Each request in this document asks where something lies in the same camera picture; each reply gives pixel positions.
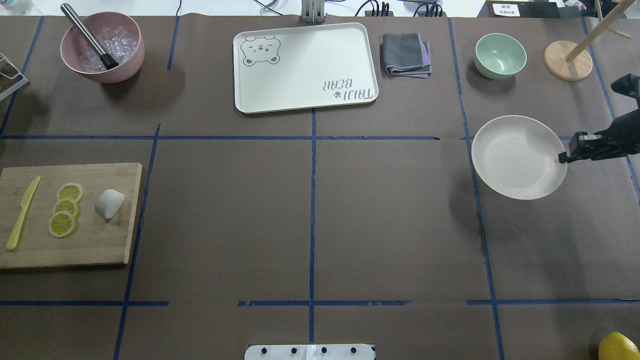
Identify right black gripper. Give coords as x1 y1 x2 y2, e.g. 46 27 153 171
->
558 109 640 164

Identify cream round plate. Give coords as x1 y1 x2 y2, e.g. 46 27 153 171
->
471 115 568 200

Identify cream bear tray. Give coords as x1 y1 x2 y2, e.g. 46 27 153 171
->
233 22 379 114

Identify wooden mug tree stand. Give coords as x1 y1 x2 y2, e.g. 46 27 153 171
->
543 0 635 82

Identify green bowl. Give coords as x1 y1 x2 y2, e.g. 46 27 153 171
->
474 33 528 80

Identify yellow lemon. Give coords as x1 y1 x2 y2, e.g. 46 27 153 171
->
598 332 640 360

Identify folded grey cloth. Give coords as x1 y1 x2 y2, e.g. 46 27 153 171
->
382 33 433 79

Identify pink bowl with ice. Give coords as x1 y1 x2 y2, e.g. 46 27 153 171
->
60 11 146 84

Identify steel black-tipped muddler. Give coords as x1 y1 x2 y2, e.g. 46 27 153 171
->
60 3 119 70

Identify bamboo cutting board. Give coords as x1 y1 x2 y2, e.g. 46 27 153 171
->
0 162 143 269

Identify lemon slice far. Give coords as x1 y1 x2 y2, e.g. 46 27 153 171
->
56 182 84 203

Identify lemon slice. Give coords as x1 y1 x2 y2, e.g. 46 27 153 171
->
52 198 80 218
56 182 84 203
48 210 77 239

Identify lemon slice middle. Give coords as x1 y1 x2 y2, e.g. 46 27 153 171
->
52 198 80 218

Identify lemon slice near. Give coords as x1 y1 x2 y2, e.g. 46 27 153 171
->
48 210 77 239

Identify yellow plastic knife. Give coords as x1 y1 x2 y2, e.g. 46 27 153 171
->
6 177 41 251

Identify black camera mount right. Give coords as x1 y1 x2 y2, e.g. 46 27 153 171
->
610 74 640 107

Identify aluminium frame post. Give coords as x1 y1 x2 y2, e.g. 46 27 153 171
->
301 0 326 25

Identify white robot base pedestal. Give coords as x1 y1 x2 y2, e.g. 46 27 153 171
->
244 343 377 360

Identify wire cup rack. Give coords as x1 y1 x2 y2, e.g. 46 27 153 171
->
0 53 29 101

